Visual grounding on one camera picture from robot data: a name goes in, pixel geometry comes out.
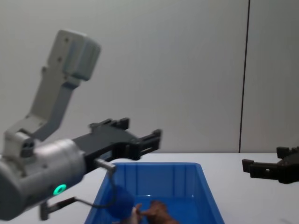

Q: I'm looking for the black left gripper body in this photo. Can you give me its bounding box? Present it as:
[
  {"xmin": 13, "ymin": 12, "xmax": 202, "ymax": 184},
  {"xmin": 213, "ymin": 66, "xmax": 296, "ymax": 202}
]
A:
[{"xmin": 72, "ymin": 127, "xmax": 138, "ymax": 174}]

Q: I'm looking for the blue plastic bin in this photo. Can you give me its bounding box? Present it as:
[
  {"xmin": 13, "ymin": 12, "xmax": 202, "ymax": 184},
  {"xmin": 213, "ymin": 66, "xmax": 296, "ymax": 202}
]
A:
[{"xmin": 83, "ymin": 162, "xmax": 225, "ymax": 224}]

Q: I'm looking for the blue round ball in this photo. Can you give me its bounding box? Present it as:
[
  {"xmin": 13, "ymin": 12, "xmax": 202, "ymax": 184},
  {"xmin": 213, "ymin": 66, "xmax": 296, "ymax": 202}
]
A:
[{"xmin": 107, "ymin": 184, "xmax": 135, "ymax": 221}]

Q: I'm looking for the brown toy figure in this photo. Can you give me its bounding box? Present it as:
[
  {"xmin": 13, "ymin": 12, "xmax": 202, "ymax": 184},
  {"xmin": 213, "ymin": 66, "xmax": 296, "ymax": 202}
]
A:
[{"xmin": 142, "ymin": 200, "xmax": 181, "ymax": 224}]

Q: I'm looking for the thin dark wrist cable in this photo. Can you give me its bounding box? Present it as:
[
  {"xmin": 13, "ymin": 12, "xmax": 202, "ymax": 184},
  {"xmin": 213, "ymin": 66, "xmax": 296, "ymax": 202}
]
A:
[{"xmin": 39, "ymin": 158, "xmax": 117, "ymax": 221}]

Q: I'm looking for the small white pink object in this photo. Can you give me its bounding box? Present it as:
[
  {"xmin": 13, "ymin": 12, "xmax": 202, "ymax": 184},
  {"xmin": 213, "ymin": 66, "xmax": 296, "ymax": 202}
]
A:
[{"xmin": 128, "ymin": 203, "xmax": 143, "ymax": 224}]

